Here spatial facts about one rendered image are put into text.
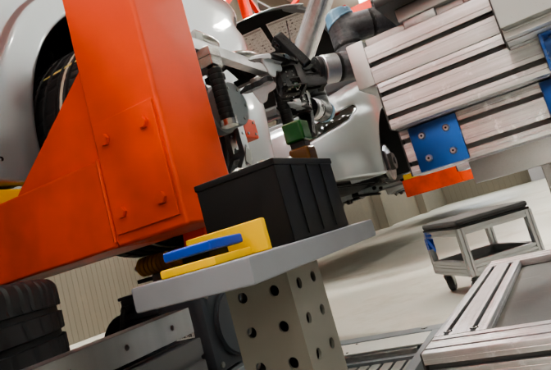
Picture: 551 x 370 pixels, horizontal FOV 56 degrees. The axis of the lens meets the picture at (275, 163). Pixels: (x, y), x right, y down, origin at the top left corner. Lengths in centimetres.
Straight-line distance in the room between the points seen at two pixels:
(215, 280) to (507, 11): 55
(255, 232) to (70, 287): 564
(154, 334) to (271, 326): 23
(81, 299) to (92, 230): 533
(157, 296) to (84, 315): 569
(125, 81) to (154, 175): 18
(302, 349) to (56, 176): 60
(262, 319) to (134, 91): 44
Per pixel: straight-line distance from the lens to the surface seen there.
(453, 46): 96
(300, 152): 94
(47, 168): 109
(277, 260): 60
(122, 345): 82
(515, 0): 84
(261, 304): 71
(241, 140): 169
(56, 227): 106
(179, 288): 60
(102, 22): 100
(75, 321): 623
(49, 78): 152
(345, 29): 138
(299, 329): 69
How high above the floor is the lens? 46
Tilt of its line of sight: 8 degrees up
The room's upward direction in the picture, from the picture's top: 16 degrees counter-clockwise
